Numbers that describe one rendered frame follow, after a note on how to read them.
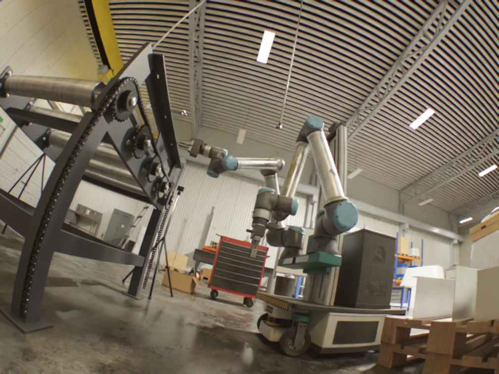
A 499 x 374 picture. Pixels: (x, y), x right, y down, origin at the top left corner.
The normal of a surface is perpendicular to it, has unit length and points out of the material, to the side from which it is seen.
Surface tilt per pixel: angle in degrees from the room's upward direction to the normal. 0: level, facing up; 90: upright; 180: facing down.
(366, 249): 90
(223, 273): 90
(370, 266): 90
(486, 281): 90
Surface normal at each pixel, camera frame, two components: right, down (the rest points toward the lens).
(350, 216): 0.13, -0.30
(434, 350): -0.96, -0.28
